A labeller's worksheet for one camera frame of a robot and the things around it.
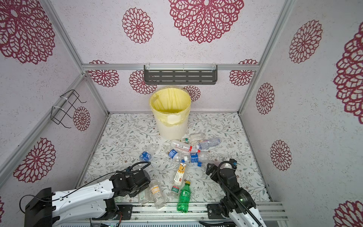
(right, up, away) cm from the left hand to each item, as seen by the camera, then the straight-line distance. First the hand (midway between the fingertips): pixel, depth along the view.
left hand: (145, 187), depth 81 cm
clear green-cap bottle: (+32, +27, +25) cm, 48 cm away
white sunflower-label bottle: (+19, +7, -1) cm, 20 cm away
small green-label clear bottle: (+17, -1, -3) cm, 17 cm away
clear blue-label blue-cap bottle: (+35, +15, +11) cm, 39 cm away
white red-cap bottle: (+22, +22, +14) cm, 34 cm away
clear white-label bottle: (+1, -2, -8) cm, 8 cm away
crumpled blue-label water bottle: (+21, +14, +13) cm, 28 cm away
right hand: (+38, +12, -2) cm, 40 cm away
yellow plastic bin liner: (+12, +50, +25) cm, 57 cm away
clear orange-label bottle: (+8, -1, -6) cm, 10 cm away
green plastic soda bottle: (+22, -7, -5) cm, 23 cm away
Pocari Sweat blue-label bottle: (-2, +16, +9) cm, 18 cm away
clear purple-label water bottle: (+40, +23, +19) cm, 50 cm away
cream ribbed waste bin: (+11, +30, +24) cm, 41 cm away
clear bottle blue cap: (+34, +10, +9) cm, 37 cm away
